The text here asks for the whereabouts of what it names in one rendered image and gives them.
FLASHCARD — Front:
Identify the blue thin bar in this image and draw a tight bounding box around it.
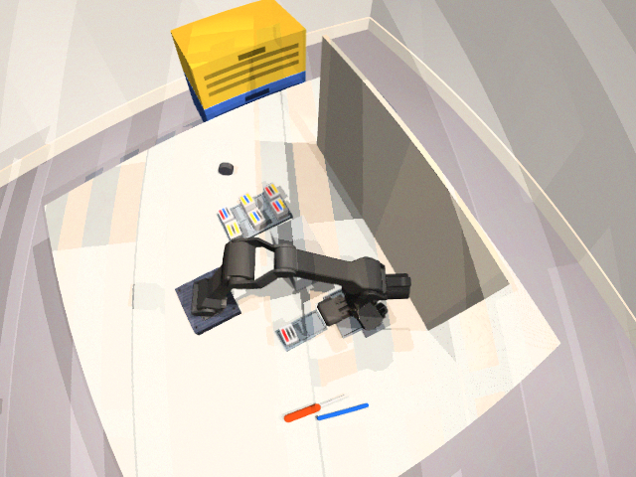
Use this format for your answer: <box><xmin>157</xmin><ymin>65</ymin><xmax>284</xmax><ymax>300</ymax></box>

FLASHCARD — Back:
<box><xmin>317</xmin><ymin>402</ymin><xmax>369</xmax><ymax>420</ymax></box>

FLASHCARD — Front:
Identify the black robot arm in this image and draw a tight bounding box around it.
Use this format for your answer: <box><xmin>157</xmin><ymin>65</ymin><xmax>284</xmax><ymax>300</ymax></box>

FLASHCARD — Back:
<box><xmin>191</xmin><ymin>237</ymin><xmax>411</xmax><ymax>331</ymax></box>

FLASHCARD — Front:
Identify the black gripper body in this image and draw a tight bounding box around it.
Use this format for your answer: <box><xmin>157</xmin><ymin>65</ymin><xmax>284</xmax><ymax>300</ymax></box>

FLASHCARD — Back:
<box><xmin>317</xmin><ymin>293</ymin><xmax>373</xmax><ymax>327</ymax></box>

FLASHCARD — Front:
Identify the beige flat panel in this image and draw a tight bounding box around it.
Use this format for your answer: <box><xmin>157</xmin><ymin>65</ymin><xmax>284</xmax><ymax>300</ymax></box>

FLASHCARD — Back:
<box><xmin>317</xmin><ymin>34</ymin><xmax>515</xmax><ymax>331</ymax></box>

